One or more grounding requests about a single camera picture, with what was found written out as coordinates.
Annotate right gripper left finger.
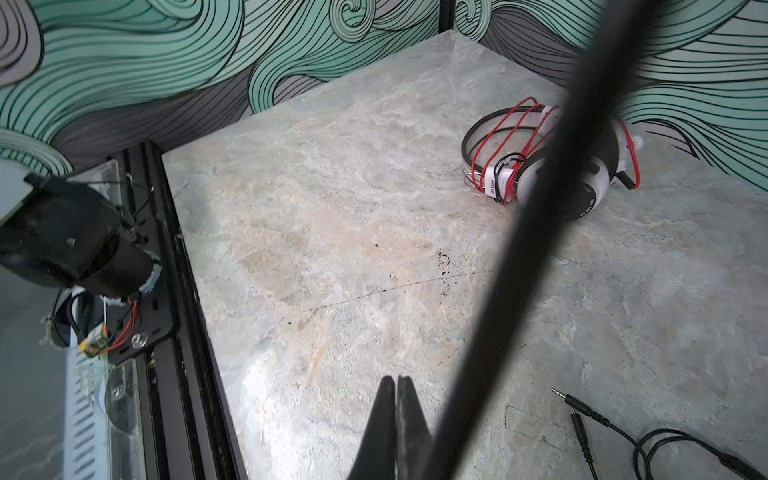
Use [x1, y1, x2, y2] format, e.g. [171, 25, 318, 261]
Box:
[348, 376, 397, 480]

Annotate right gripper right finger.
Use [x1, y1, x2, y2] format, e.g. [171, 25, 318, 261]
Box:
[395, 376, 432, 479]

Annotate black headphone cable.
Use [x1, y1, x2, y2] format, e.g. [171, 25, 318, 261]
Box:
[550, 386, 768, 480]

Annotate white black headphones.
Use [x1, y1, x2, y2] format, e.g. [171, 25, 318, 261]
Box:
[460, 97, 644, 221]

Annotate black blue headphones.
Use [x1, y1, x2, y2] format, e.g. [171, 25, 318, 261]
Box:
[420, 1, 667, 479]

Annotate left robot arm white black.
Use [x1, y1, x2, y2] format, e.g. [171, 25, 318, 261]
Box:
[1, 159, 162, 301]

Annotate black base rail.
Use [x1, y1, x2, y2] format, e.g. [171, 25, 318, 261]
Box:
[109, 141, 247, 479]

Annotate white slotted cable duct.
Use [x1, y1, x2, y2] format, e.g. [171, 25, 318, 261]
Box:
[62, 348, 110, 479]

